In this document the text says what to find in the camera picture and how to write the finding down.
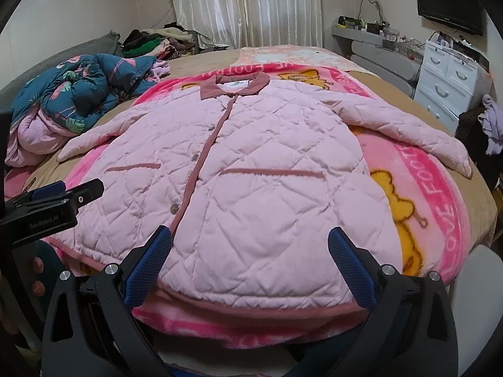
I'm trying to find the black flat screen television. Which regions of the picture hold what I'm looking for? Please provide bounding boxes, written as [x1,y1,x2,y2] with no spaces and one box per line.
[417,0,484,36]

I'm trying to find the white striped curtain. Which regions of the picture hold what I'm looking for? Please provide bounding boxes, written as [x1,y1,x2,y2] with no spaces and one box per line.
[173,0,323,49]

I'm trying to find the peach white patterned blanket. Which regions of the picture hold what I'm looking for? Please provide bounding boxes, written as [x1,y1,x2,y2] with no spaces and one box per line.
[234,45,355,72]

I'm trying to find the tan bed sheet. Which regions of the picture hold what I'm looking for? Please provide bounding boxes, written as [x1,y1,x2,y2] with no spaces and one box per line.
[23,46,499,248]

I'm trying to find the lilac cloth on chair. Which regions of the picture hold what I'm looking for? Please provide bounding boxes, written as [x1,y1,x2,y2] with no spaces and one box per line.
[478,95,503,156]

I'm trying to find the pink quilted jacket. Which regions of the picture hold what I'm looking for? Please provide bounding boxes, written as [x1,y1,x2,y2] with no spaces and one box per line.
[52,72,472,311]

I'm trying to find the pink cartoon fleece blanket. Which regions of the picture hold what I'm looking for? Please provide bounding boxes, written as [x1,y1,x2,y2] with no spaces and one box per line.
[49,64,471,349]

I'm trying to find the pile of assorted clothes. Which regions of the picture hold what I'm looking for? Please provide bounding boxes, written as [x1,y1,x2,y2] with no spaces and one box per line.
[121,22,229,60]

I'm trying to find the white drawer cabinet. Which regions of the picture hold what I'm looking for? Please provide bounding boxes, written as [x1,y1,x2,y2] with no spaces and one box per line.
[413,40,493,133]

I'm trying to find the blue flamingo print duvet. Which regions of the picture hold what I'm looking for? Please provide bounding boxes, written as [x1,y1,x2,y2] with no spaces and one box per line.
[4,54,170,168]

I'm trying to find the person's left hand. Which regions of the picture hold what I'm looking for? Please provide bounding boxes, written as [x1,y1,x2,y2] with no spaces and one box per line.
[31,257,45,297]

